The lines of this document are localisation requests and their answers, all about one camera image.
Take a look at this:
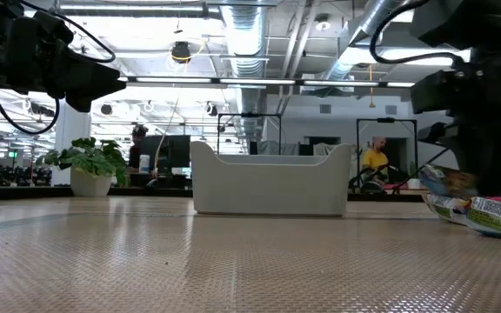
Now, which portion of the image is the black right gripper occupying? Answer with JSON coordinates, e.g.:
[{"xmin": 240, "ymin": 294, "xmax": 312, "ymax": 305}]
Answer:
[{"xmin": 410, "ymin": 50, "xmax": 501, "ymax": 196}]

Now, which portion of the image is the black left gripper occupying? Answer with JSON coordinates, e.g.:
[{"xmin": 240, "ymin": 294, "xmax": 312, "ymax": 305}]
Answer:
[{"xmin": 0, "ymin": 0, "xmax": 127, "ymax": 113}]

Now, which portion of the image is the person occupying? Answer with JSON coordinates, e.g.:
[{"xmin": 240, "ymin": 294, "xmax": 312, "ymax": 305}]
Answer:
[
  {"xmin": 128, "ymin": 124, "xmax": 150, "ymax": 170},
  {"xmin": 360, "ymin": 137, "xmax": 391, "ymax": 184}
]

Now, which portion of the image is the small plant in white pot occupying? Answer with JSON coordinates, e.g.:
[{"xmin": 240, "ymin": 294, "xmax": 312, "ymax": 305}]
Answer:
[{"xmin": 405, "ymin": 161, "xmax": 422, "ymax": 190}]

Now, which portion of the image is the green plant in white pot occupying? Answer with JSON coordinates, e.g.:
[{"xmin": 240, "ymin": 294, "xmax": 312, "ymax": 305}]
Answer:
[{"xmin": 36, "ymin": 137, "xmax": 128, "ymax": 197}]

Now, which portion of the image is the large dark monitor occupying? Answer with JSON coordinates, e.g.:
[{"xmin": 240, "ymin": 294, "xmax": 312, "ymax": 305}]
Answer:
[{"xmin": 139, "ymin": 135, "xmax": 197, "ymax": 177}]

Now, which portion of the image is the LED light bar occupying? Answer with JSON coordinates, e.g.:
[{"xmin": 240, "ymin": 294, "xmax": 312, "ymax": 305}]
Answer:
[{"xmin": 117, "ymin": 76, "xmax": 418, "ymax": 89}]

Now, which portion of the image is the translucent white plastic bin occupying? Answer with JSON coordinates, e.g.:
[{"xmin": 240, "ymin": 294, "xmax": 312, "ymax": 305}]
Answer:
[{"xmin": 189, "ymin": 140, "xmax": 353, "ymax": 217}]

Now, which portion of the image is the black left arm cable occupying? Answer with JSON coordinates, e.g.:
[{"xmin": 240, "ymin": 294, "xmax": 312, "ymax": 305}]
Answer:
[{"xmin": 0, "ymin": 0, "xmax": 117, "ymax": 136}]

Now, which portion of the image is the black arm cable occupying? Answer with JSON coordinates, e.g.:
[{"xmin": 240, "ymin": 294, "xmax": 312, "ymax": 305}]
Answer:
[
  {"xmin": 0, "ymin": 0, "xmax": 117, "ymax": 136},
  {"xmin": 369, "ymin": 0, "xmax": 467, "ymax": 66}
]

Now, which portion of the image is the black overhead camera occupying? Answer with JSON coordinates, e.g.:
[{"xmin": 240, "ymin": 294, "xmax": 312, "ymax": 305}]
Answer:
[{"xmin": 170, "ymin": 40, "xmax": 192, "ymax": 64}]

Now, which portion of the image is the black metal stand frame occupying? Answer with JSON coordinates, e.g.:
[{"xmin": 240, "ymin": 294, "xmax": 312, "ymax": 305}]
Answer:
[
  {"xmin": 217, "ymin": 112, "xmax": 283, "ymax": 157},
  {"xmin": 356, "ymin": 117, "xmax": 418, "ymax": 188}
]

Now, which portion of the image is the black aluminium frame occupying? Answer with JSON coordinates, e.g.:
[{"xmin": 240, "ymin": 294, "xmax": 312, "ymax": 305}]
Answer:
[{"xmin": 0, "ymin": 184, "xmax": 428, "ymax": 203}]

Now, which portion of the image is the silver ventilation duct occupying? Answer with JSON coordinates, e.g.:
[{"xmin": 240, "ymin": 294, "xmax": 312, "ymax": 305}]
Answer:
[
  {"xmin": 222, "ymin": 3, "xmax": 270, "ymax": 140},
  {"xmin": 319, "ymin": 0, "xmax": 411, "ymax": 83}
]

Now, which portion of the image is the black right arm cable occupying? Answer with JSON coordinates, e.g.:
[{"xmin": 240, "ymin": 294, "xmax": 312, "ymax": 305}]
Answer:
[{"xmin": 369, "ymin": 0, "xmax": 467, "ymax": 66}]

